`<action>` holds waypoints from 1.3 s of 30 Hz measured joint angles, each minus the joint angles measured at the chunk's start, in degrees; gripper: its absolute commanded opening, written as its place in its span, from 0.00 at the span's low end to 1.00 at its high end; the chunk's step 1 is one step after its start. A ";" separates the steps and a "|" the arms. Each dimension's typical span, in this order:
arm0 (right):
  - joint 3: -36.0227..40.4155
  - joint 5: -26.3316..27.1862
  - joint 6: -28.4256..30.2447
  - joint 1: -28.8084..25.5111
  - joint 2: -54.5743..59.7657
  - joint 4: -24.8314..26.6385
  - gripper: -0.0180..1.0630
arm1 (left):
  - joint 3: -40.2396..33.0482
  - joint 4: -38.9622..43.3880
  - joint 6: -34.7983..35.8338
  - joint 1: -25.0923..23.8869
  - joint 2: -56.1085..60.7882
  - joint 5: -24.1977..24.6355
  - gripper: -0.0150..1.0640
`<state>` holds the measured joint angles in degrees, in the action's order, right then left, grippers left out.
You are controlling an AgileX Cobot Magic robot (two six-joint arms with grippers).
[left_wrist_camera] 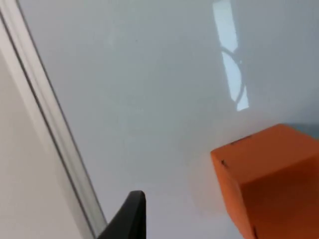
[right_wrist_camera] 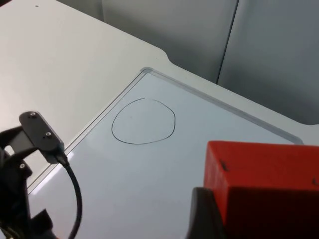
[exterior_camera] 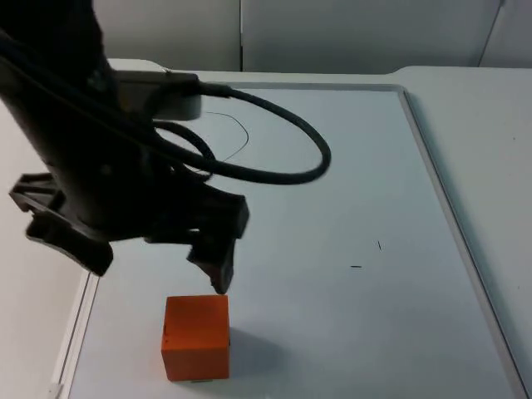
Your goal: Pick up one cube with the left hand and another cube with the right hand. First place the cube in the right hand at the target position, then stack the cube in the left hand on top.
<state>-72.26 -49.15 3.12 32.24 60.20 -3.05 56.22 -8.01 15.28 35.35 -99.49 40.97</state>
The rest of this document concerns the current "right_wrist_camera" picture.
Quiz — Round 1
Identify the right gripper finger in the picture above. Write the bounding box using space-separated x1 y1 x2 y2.
185 187 231 239

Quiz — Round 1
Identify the red cube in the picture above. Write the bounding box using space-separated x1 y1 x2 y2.
203 140 319 239

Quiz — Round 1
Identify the grey-framed whiteboard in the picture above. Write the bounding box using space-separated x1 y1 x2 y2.
26 66 304 239

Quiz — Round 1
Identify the black cable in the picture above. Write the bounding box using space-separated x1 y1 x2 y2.
55 154 83 239

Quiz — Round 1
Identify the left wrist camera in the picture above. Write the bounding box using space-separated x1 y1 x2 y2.
19 111 66 164

